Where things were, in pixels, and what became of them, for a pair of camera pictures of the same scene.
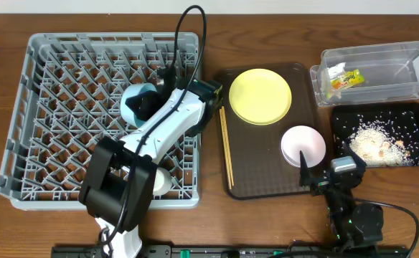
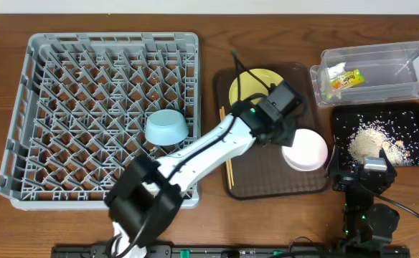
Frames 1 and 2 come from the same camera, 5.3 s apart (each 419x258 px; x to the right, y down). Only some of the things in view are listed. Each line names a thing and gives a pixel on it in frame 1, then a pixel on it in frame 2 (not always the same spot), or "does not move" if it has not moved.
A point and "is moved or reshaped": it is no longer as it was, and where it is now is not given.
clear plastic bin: x=373 y=72 does not move
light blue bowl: x=133 y=90 is moved or reshaped
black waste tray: x=410 y=120 does not move
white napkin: x=333 y=71 does not move
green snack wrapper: x=351 y=78 -> x=336 y=69
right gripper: x=324 y=183 -> x=355 y=173
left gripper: x=146 y=104 -> x=287 y=133
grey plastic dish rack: x=67 y=96 does not move
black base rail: x=243 y=251 does not move
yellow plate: x=260 y=96 does not move
